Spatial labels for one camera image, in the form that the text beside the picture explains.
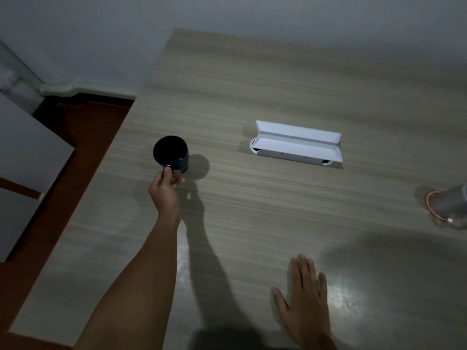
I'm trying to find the orange slice coaster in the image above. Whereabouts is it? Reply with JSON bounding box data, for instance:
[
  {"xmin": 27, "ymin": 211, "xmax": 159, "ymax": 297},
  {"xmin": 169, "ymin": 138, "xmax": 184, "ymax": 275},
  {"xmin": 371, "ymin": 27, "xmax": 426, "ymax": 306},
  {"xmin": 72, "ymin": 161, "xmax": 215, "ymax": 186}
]
[{"xmin": 425, "ymin": 191, "xmax": 448, "ymax": 224}]

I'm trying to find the person's left forearm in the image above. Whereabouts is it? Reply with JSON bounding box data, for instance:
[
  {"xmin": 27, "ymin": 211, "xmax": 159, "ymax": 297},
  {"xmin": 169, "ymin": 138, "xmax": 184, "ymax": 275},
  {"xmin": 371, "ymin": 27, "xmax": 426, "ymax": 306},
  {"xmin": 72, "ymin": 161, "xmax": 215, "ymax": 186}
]
[{"xmin": 72, "ymin": 211, "xmax": 183, "ymax": 350}]

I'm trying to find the person's left hand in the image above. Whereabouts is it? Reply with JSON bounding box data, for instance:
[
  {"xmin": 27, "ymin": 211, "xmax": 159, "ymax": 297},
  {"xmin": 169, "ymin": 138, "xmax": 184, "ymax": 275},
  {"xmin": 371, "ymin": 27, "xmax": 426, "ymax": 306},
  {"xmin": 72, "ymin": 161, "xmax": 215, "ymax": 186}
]
[{"xmin": 148, "ymin": 166, "xmax": 184, "ymax": 215}]

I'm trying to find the person's right hand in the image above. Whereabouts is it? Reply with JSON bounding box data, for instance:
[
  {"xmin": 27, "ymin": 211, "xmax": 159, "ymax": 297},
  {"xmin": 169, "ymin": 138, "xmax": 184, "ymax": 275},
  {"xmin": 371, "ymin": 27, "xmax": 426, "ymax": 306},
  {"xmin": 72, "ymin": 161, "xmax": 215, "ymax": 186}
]
[{"xmin": 270, "ymin": 254, "xmax": 333, "ymax": 347}]

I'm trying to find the white box with open lid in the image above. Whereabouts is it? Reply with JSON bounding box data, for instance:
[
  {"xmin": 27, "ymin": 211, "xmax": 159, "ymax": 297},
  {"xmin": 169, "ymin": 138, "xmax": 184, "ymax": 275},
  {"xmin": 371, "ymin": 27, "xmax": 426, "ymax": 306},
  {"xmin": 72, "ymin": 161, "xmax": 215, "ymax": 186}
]
[{"xmin": 249, "ymin": 120, "xmax": 344, "ymax": 167}]

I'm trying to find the dark blue mug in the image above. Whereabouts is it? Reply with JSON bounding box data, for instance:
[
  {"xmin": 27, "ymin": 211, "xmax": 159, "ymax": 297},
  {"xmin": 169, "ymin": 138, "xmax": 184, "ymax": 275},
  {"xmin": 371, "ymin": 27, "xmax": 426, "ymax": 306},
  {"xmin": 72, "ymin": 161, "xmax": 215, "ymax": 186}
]
[{"xmin": 152, "ymin": 135, "xmax": 190, "ymax": 176}]

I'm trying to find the silver metal mug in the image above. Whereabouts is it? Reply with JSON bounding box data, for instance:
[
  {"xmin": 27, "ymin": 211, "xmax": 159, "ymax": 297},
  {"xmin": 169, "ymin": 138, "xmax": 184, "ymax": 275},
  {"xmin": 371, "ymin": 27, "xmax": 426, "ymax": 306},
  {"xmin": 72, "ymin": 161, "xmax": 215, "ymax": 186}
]
[{"xmin": 429, "ymin": 182, "xmax": 467, "ymax": 227}]

